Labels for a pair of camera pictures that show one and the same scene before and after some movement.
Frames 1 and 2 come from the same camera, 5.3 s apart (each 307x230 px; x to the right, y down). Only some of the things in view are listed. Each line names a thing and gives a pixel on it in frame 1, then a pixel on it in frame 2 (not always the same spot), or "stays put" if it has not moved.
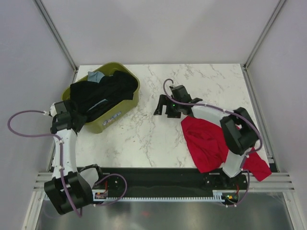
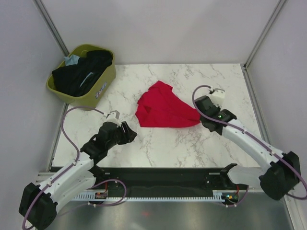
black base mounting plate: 168,181 stays put
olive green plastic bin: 100,120 to 91,97
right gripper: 164,100 to 217,108
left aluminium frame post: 56,33 stays put
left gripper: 82,119 to 129,135
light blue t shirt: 95,76 to 72,60
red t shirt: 205,142 to 159,107
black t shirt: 90,99 to 74,79
